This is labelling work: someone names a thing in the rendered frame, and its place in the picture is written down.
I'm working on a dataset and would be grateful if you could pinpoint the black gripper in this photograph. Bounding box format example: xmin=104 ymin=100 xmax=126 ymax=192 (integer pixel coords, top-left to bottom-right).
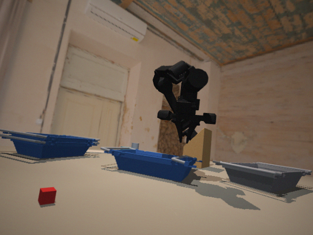
xmin=157 ymin=94 xmax=216 ymax=143

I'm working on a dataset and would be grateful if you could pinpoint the grey cylinder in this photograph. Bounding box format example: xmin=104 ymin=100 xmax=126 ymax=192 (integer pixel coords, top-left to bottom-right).
xmin=131 ymin=143 xmax=139 ymax=149

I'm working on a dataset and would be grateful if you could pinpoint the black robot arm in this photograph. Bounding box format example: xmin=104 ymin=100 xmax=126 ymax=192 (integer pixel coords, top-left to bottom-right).
xmin=153 ymin=61 xmax=208 ymax=137

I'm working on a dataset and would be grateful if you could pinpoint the small red block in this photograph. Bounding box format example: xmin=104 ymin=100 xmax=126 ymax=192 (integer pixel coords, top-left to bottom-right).
xmin=38 ymin=187 xmax=56 ymax=205

